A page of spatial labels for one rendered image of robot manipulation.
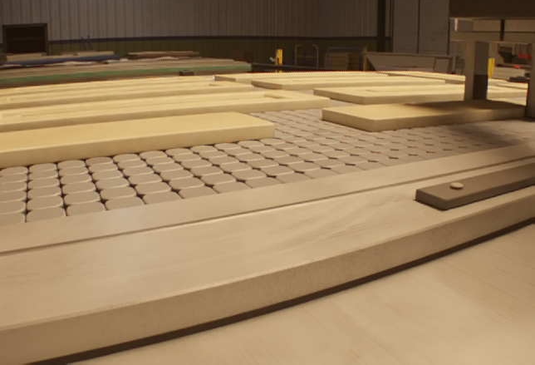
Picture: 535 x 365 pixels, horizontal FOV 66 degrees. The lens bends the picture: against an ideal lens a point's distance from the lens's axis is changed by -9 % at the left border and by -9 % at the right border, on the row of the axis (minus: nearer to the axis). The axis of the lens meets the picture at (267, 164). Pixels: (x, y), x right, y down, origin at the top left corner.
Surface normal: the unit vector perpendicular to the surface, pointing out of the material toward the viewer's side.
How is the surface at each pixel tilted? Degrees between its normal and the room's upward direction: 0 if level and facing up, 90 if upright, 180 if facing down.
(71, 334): 90
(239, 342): 0
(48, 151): 90
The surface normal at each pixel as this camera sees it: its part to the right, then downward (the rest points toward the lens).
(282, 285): 0.47, 0.22
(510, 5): -0.88, 0.11
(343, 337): 0.00, -0.97
